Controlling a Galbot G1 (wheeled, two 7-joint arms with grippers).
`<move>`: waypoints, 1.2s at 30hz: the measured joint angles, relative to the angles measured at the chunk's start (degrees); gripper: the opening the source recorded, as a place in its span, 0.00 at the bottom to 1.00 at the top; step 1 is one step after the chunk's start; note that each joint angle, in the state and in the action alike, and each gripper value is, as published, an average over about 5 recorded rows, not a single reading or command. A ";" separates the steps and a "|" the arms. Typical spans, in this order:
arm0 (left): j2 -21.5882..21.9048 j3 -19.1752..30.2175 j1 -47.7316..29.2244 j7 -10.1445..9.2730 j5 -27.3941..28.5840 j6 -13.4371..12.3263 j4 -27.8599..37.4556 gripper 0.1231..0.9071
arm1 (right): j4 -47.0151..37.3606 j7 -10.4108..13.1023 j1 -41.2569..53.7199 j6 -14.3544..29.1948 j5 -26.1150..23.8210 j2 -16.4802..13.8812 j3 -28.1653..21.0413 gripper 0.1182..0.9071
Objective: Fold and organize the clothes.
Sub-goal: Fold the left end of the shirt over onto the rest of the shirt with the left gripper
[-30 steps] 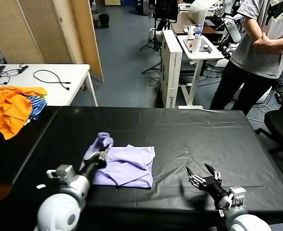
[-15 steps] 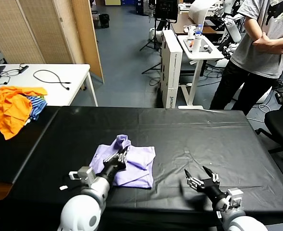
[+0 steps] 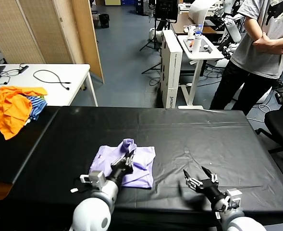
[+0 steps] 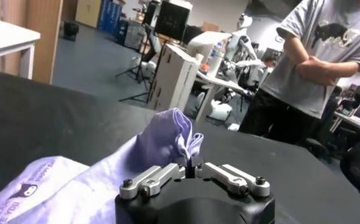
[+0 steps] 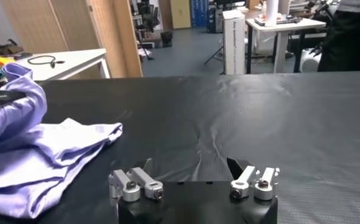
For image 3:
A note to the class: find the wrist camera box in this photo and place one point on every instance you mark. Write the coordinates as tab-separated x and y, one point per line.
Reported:
96	178
233	198

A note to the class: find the orange garment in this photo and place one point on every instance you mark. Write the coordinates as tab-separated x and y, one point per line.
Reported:
9	110

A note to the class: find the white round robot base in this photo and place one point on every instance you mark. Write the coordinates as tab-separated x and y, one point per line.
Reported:
153	33

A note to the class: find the black trash bin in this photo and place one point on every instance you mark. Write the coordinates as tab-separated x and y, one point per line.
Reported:
104	20

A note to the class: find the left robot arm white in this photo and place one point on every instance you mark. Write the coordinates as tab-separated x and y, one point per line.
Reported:
93	211

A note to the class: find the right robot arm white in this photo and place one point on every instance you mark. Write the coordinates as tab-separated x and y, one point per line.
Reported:
239	223

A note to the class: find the white humanoid robot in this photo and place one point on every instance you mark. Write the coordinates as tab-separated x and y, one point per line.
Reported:
233	32

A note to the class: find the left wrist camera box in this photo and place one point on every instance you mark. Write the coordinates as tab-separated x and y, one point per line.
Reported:
96	178

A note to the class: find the black tray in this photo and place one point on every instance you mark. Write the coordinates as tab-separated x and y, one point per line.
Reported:
205	43

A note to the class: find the blue storage cabinet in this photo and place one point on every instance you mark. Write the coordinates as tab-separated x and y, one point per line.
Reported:
128	2

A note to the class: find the wooden folding screen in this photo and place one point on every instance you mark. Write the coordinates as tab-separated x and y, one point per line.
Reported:
35	29

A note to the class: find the black monitor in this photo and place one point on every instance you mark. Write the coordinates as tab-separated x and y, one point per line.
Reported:
166	9

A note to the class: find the white rolling side table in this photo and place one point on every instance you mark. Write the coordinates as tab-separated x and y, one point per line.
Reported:
199	56

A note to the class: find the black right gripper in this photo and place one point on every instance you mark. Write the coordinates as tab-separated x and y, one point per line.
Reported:
213	191

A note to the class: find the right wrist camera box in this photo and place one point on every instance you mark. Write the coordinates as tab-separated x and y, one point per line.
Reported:
233	198

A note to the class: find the tall white cardboard box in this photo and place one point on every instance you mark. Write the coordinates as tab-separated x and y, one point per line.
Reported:
171	72

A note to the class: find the clear water bottle blue cap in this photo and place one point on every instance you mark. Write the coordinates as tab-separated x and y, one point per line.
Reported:
199	30

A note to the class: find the lavender t-shirt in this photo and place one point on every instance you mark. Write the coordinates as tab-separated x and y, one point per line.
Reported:
141	168

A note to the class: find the beige cabinet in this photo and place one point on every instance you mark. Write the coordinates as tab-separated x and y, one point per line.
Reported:
112	2

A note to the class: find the black power strip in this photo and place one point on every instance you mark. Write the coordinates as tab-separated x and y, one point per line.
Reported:
24	68

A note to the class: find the white tumbler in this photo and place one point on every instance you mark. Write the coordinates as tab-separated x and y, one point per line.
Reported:
196	47

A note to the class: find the white curved sheet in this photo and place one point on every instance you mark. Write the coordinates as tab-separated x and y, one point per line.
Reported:
197	10

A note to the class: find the blue striped garment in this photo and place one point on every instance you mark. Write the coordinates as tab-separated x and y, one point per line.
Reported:
38	106

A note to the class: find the white cup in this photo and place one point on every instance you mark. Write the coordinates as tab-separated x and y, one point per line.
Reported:
191	32

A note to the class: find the brown desk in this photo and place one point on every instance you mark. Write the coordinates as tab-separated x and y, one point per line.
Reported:
179	24

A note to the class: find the black office chair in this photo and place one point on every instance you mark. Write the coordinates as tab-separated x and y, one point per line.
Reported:
280	122

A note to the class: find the black plastic table cover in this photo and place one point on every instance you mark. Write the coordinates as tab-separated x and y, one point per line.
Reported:
203	139

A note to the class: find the bare person forearm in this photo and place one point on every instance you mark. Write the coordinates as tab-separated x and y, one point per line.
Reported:
275	44

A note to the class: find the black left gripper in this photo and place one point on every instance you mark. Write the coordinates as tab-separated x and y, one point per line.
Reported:
119	173

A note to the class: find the person in grey t-shirt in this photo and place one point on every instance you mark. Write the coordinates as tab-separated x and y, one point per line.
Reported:
259	60

